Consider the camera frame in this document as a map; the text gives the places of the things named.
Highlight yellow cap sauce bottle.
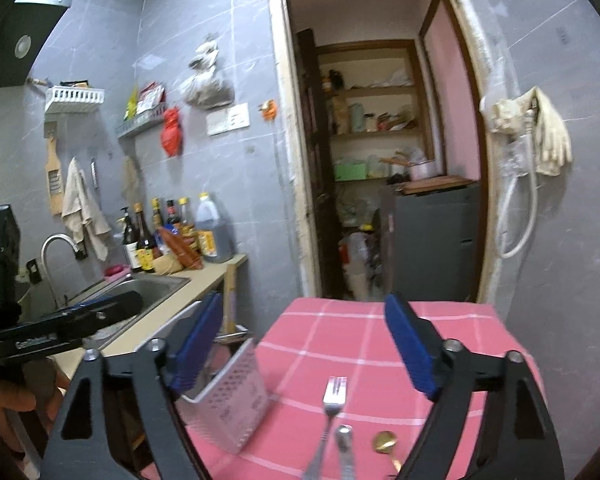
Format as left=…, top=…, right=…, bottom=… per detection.
left=178, top=197, right=196, bottom=231

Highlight dark soy sauce bottle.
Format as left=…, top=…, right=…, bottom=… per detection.
left=132, top=203, right=162, bottom=273

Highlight white hose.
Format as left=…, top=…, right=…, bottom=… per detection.
left=495, top=110, right=539, bottom=260

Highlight metal faucet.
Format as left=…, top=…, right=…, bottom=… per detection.
left=41, top=233, right=81, bottom=311

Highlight grey cabinet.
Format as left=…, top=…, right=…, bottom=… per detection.
left=380, top=182, right=482, bottom=303

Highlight clear bag with dark contents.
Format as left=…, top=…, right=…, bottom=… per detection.
left=180, top=67, right=236, bottom=110

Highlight person's left hand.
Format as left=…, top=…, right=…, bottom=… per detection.
left=0, top=357, right=72, bottom=456

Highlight dark wooden door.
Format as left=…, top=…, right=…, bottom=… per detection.
left=296, top=29, right=342, bottom=298

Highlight black range hood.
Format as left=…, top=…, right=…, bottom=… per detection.
left=0, top=2, right=68, bottom=93

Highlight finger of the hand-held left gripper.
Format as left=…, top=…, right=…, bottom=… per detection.
left=55, top=296, right=128, bottom=317
left=50, top=290, right=143, bottom=343

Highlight red and white floor bag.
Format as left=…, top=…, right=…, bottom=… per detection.
left=342, top=225, right=376, bottom=291

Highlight cream crumpled cloth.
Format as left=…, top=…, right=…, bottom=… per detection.
left=479, top=99, right=523, bottom=135

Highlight hanging wooden cutting board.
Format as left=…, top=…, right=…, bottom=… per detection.
left=45, top=135, right=65, bottom=216

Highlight gold spoon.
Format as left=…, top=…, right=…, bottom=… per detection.
left=371, top=431, right=403, bottom=473

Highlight metal wall shelf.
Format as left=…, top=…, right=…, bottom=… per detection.
left=116, top=105, right=168, bottom=138

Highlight white perforated utensil holder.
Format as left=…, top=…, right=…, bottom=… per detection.
left=167, top=300, right=271, bottom=456

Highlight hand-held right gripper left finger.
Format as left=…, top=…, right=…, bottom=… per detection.
left=40, top=290, right=226, bottom=480

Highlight pale door frame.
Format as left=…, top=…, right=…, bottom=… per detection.
left=267, top=0, right=511, bottom=306

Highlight red plastic bag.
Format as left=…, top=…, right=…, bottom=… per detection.
left=161, top=106, right=186, bottom=157

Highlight pink checked tablecloth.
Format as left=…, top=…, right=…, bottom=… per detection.
left=180, top=297, right=548, bottom=480

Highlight beige hanging scrubber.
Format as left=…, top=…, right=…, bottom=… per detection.
left=122, top=156, right=141, bottom=201

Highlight dark pump bottle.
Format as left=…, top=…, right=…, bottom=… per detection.
left=121, top=207, right=141, bottom=271

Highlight beige hanging towel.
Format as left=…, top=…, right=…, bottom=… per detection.
left=61, top=157, right=112, bottom=261

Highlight white wall switch panel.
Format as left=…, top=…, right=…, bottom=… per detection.
left=206, top=102, right=252, bottom=136

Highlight beige kitchen counter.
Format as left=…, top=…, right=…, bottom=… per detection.
left=55, top=254, right=249, bottom=376

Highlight pink pot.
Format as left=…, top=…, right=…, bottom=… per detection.
left=409, top=159, right=438, bottom=181

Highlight metal fork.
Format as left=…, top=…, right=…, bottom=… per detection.
left=302, top=376, right=348, bottom=480

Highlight red packet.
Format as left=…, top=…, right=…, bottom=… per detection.
left=136, top=81, right=167, bottom=113

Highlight wooden shelf unit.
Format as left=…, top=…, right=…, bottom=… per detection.
left=316, top=40, right=433, bottom=183

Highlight cream rubber gloves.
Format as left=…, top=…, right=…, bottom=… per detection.
left=517, top=86, right=573, bottom=177

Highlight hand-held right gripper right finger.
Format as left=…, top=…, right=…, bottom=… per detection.
left=383, top=292, right=566, bottom=480

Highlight orange packet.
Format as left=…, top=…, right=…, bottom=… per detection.
left=155, top=227, right=203, bottom=271

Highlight clear plastic bag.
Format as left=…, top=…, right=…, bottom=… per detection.
left=500, top=132, right=531, bottom=176

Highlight white wall basket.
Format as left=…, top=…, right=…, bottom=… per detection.
left=44, top=86, right=106, bottom=115

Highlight large oil jug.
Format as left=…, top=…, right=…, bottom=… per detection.
left=195, top=192, right=235, bottom=263

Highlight green box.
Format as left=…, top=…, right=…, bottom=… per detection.
left=335, top=162, right=368, bottom=182

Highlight steel sink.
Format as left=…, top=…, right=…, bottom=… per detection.
left=65, top=274, right=191, bottom=346

